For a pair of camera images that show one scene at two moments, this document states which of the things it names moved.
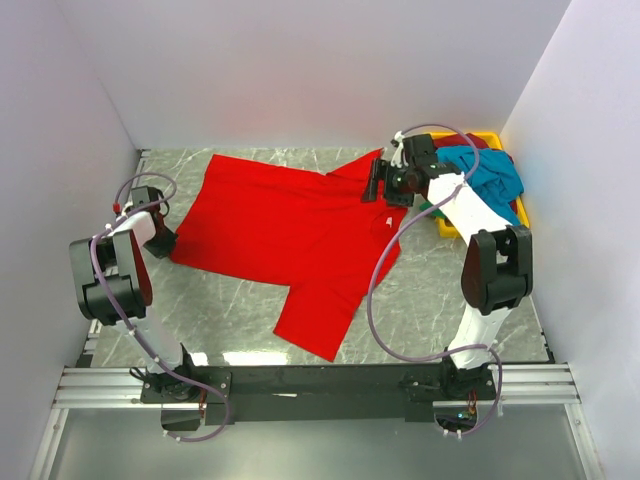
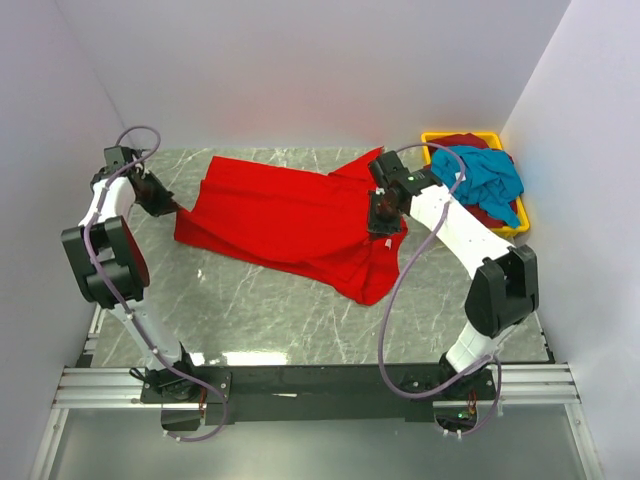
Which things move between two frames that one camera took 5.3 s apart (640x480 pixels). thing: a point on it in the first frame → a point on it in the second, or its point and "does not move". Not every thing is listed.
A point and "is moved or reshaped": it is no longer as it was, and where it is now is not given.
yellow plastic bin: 493,141 does not move
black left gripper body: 162,243 → 155,198
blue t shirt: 498,182 does not move
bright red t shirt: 309,230 is moved or reshaped
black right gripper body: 395,186 → 381,219
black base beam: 270,393 does not move
